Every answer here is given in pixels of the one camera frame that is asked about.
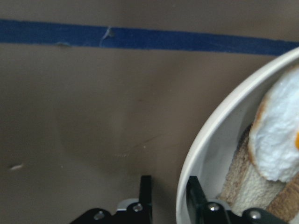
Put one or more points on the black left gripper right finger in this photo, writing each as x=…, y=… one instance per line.
x=200, y=210

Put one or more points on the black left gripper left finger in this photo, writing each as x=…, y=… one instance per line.
x=145, y=199

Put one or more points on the fried egg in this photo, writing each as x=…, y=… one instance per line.
x=274, y=136

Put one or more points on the brown crust bread slice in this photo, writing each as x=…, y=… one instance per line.
x=286, y=203

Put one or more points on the bread slice under egg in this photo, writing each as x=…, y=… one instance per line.
x=244, y=187

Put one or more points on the white round plate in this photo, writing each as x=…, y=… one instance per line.
x=211, y=152

